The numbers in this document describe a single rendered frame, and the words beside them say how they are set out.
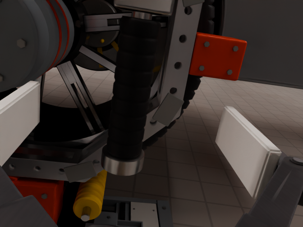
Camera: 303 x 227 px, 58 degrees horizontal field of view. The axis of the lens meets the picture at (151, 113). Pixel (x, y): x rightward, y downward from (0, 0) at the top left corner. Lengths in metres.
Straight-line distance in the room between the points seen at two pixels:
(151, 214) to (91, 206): 0.72
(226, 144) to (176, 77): 0.30
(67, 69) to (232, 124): 0.45
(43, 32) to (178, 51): 0.22
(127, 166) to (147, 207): 1.06
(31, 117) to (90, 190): 0.43
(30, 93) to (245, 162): 0.13
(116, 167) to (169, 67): 0.25
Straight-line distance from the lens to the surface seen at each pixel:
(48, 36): 0.37
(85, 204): 0.60
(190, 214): 1.48
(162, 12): 0.24
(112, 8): 0.96
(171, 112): 0.49
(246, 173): 0.17
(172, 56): 0.47
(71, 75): 0.59
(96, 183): 0.63
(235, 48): 0.49
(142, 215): 1.29
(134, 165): 0.27
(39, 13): 0.36
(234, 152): 0.18
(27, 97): 0.18
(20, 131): 0.17
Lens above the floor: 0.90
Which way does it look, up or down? 19 degrees down
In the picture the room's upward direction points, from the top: 9 degrees clockwise
